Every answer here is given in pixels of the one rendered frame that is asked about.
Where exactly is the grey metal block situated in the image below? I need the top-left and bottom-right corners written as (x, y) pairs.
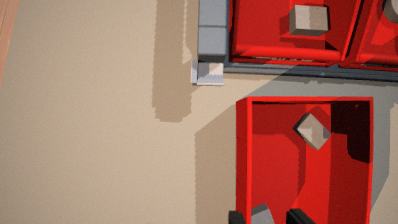
top-left (289, 5), bottom-right (328, 36)
top-left (251, 203), bottom-right (275, 224)

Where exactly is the red open-front bin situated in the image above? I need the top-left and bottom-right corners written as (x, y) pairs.
top-left (338, 0), bottom-right (398, 72)
top-left (236, 97), bottom-right (374, 224)
top-left (229, 0), bottom-right (361, 67)

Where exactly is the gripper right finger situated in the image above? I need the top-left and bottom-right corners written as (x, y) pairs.
top-left (286, 208), bottom-right (316, 224)

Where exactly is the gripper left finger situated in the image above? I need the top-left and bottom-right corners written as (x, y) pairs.
top-left (228, 211), bottom-right (246, 224)

